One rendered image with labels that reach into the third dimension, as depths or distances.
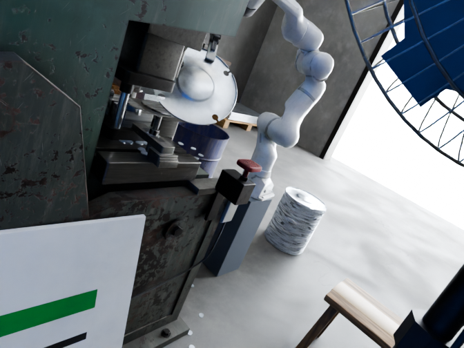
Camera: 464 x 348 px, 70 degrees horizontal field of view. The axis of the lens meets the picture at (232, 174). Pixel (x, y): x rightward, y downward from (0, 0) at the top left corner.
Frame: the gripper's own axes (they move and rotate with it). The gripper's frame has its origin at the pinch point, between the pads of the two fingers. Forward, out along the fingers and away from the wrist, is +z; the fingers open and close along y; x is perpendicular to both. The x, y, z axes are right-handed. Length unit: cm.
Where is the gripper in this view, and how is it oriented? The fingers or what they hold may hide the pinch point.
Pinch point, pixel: (211, 53)
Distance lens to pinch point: 121.2
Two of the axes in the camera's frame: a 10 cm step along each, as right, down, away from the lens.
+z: -1.8, 9.2, -3.6
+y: 3.7, -2.8, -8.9
